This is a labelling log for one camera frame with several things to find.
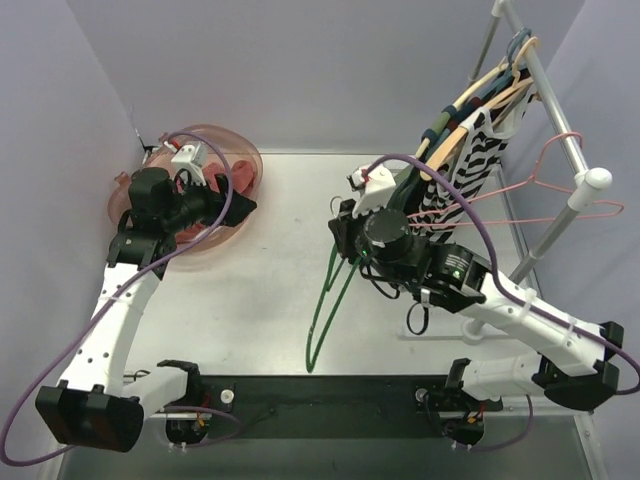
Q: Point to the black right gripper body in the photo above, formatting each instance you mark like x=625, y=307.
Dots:
x=341, y=230

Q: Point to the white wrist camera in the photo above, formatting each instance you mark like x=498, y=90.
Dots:
x=190, y=156
x=375, y=189

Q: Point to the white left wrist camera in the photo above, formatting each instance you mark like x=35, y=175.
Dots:
x=190, y=156

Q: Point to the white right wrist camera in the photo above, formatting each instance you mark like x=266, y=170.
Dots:
x=375, y=189

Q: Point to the black white striped tank top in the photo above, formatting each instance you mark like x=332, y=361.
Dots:
x=488, y=133

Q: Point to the olive green garment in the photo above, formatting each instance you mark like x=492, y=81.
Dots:
x=409, y=192

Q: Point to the pink translucent plastic basket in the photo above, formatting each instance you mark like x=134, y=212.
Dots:
x=243, y=157

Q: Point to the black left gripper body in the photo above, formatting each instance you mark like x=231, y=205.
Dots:
x=220, y=201

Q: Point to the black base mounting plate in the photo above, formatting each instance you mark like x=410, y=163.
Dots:
x=325, y=407

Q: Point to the green plastic hanger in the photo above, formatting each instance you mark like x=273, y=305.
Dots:
x=327, y=307

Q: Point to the metal clothes rack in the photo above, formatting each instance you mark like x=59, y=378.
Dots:
x=590, y=183

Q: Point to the rust red tank top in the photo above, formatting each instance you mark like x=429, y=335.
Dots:
x=246, y=182

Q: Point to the teal blue hanger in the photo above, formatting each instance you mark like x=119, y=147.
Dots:
x=507, y=68

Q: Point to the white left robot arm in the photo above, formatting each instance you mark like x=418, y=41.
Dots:
x=91, y=406

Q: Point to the pink wire hanger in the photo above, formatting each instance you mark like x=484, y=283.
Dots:
x=540, y=200

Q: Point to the beige wooden hanger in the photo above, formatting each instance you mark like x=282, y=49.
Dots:
x=444, y=151

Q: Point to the cream plastic hanger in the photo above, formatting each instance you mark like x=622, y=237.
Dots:
x=487, y=82

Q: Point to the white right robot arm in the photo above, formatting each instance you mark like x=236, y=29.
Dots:
x=570, y=362

